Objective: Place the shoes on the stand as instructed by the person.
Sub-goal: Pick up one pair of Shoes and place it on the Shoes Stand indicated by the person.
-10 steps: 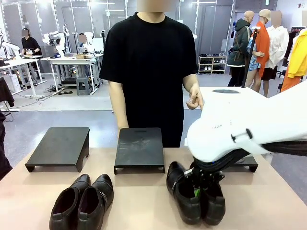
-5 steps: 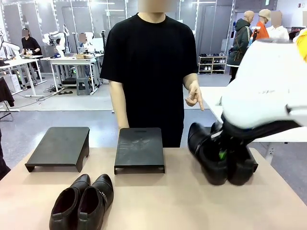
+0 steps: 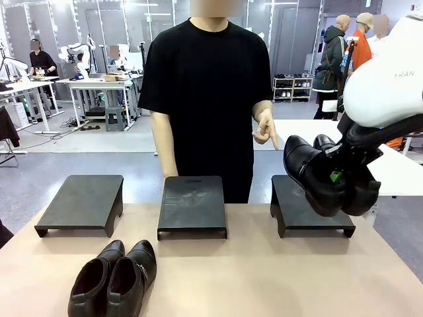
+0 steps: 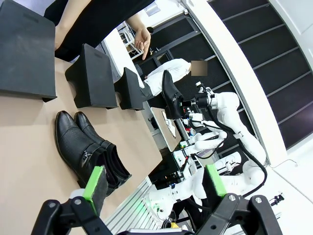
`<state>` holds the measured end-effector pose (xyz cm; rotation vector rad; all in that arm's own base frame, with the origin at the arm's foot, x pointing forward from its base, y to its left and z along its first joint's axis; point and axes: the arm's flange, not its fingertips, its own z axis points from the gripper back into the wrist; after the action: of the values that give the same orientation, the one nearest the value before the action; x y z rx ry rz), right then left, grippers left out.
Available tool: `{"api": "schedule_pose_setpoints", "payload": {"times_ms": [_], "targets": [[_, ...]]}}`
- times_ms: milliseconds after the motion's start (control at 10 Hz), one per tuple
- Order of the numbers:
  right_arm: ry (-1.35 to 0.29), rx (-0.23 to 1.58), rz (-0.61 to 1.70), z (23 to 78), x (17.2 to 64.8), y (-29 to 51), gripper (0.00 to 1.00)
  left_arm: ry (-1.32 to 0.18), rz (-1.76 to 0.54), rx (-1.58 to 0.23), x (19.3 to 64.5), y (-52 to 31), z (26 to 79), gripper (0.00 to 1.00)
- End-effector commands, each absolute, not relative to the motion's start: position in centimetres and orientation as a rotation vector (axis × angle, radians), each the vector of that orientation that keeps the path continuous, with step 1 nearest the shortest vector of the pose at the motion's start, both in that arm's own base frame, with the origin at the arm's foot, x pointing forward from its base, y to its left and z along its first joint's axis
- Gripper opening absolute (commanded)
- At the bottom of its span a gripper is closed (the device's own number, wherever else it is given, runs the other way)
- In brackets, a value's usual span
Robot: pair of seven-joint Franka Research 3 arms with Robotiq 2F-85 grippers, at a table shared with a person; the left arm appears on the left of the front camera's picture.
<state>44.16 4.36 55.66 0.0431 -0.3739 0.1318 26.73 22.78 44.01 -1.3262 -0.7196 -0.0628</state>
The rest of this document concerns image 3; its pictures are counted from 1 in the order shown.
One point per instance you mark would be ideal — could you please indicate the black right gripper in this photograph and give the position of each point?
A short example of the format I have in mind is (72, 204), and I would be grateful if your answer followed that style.
(358, 150)

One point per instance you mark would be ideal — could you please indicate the person's left forearm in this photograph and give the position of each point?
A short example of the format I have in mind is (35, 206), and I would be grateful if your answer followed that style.
(262, 106)

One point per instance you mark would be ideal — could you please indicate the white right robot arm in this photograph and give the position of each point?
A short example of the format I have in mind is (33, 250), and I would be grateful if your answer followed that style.
(383, 86)

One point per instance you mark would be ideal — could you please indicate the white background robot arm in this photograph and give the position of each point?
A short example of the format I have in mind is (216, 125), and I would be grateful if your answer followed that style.
(77, 56)

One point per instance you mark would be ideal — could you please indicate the person's right forearm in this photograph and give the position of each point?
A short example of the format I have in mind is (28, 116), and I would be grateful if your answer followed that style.
(163, 148)

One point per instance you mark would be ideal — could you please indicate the black shoe stand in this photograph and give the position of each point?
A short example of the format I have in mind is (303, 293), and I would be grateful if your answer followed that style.
(82, 201)
(297, 208)
(192, 204)

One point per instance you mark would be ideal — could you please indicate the shoe rack with shoes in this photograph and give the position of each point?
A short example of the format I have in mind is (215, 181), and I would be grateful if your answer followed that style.
(292, 89)

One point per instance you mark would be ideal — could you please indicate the person in black t-shirt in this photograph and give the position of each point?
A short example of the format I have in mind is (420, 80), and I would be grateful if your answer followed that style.
(205, 99)

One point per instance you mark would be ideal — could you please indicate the person's left hand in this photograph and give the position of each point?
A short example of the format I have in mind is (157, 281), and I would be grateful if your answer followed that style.
(266, 130)

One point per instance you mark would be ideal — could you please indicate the white background table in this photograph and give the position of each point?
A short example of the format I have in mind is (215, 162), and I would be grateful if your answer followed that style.
(396, 175)

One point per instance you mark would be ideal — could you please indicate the mannequin in dark jacket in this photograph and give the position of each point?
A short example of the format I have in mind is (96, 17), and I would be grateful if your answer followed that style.
(330, 66)

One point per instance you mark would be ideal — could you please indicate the mannequin in orange shirt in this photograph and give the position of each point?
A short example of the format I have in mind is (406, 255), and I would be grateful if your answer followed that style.
(361, 49)

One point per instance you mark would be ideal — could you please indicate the bystander in white shirt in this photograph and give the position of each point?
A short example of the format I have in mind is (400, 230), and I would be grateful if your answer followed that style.
(378, 36)

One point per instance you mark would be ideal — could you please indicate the grey plastic stool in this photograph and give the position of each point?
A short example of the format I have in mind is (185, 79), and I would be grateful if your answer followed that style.
(115, 119)

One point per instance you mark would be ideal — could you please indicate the black buckled ankle shoe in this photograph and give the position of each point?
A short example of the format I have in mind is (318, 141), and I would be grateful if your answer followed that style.
(132, 280)
(87, 284)

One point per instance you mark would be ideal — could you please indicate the cardboard box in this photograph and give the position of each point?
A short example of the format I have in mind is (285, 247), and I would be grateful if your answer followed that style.
(114, 78)

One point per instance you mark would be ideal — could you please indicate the seated worker in blue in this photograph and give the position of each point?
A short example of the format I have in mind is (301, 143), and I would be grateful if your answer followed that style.
(117, 61)

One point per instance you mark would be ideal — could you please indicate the white desk with box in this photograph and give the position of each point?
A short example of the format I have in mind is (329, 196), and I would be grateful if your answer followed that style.
(99, 86)

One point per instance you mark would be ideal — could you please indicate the seated worker in black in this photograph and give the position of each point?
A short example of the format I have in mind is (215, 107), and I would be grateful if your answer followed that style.
(41, 62)

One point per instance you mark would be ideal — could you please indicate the white desk with worker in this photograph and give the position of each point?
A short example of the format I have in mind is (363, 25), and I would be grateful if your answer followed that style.
(29, 89)

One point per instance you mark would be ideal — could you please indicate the dark cloth on chair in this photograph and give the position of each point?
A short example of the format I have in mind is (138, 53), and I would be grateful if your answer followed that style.
(7, 128)

